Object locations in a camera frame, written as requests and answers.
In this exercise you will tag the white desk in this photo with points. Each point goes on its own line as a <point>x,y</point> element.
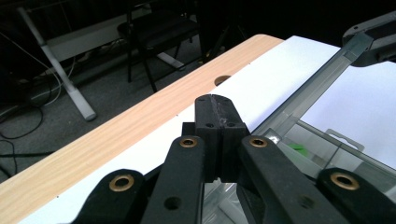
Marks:
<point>93,37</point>

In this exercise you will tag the small green block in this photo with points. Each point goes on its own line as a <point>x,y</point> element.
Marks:
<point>297,149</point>

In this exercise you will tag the light wooden table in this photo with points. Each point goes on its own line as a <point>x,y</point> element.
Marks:
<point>124,133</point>

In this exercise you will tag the grey clear compartment box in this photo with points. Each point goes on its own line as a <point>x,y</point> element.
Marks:
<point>314,93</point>

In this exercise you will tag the black folding chair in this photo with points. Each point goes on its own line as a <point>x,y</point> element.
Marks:
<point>162,31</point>

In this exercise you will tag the white board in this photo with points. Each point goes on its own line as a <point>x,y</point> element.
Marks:
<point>274,77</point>

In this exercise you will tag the white desk leg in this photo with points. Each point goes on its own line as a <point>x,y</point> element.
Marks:
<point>62,77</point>

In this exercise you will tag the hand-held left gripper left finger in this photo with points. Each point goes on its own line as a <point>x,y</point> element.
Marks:
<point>208,124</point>

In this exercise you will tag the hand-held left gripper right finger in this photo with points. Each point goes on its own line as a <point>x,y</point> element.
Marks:
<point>230,124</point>

